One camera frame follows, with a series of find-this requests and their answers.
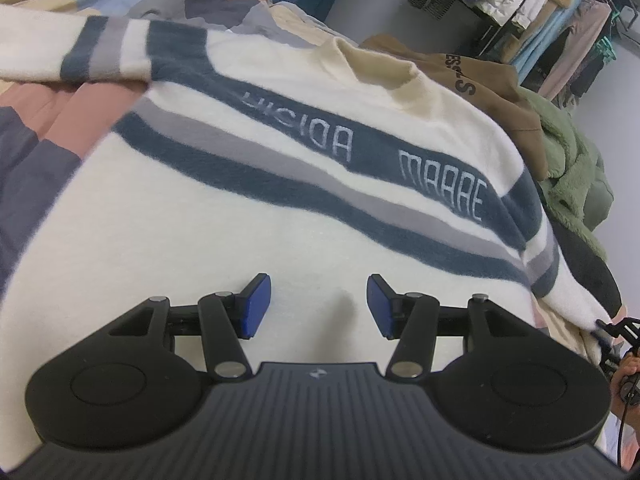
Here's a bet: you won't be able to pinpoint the pink hanging garment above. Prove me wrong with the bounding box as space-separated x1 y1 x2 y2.
537 0 614 102

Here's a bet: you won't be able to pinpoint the dark patterned hanging garment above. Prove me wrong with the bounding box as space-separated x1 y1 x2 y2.
569 42 609 100

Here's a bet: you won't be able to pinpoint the patchwork quilt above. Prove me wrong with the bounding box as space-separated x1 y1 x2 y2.
0 0 614 367

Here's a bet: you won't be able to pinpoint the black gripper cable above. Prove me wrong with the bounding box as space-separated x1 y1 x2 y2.
617 377 640 472

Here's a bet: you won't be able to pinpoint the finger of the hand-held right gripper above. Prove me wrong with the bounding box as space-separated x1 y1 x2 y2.
595 317 640 376

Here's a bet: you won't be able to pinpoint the brown hoodie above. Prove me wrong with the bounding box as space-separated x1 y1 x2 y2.
360 33 549 182

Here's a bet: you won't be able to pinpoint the black garment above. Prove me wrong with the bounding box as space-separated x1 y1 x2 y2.
549 209 624 322

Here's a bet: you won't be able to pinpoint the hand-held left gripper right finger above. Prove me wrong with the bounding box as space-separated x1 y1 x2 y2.
366 273 543 382

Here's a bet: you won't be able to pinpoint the person's right hand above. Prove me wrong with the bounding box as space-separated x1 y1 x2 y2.
610 350 640 420

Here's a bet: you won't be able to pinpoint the white striped sweater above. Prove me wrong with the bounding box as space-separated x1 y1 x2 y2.
0 2 609 467

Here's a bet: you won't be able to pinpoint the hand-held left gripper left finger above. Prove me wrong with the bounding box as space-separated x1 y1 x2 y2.
97 273 273 382

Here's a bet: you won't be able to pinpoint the green fleece garment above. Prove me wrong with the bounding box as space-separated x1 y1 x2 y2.
520 87 616 234

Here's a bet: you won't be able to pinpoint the light blue hanging garment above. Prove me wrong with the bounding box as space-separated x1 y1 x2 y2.
509 0 572 78

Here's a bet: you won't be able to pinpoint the green clothes hangers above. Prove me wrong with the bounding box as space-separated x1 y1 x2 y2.
591 0 627 63

